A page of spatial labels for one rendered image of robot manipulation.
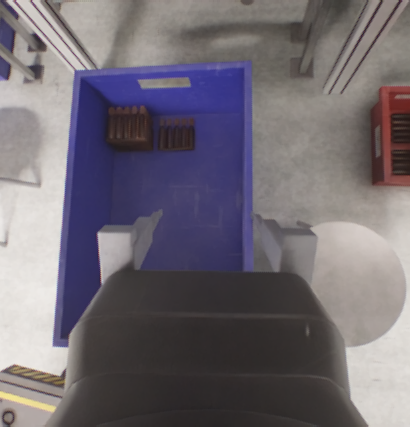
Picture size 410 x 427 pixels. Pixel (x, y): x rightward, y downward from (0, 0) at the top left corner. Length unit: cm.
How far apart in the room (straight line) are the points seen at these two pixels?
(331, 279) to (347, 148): 51
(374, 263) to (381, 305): 10
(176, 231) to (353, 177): 63
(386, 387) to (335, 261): 50
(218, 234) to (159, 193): 20
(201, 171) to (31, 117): 79
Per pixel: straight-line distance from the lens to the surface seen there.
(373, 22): 94
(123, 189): 87
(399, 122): 122
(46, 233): 123
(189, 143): 85
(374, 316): 84
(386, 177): 102
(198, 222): 80
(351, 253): 81
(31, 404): 92
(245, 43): 128
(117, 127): 83
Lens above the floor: 102
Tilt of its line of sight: 80 degrees down
